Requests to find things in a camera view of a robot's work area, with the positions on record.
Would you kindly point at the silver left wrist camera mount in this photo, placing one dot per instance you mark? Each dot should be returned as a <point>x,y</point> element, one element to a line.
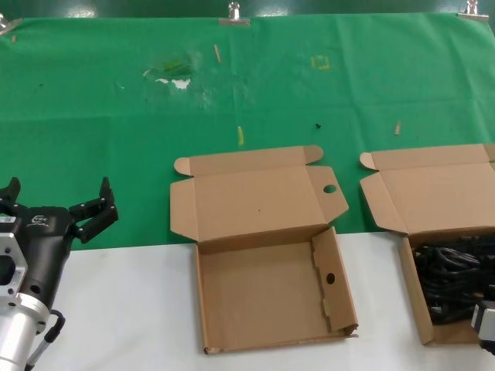
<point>11,247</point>

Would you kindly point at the cardboard box with round hole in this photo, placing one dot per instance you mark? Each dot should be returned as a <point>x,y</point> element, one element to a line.
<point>263,293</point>

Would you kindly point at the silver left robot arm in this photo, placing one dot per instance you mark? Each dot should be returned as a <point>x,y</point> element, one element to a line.
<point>15,336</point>

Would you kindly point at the short wooden stick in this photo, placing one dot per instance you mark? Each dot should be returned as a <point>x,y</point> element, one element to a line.
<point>397,129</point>

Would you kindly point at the long wooden stick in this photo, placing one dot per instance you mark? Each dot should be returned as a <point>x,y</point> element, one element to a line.
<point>217,53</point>

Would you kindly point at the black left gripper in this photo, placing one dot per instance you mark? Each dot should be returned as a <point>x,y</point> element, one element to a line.
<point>42,247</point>

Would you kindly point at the green table cloth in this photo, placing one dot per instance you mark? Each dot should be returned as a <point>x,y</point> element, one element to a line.
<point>77,116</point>

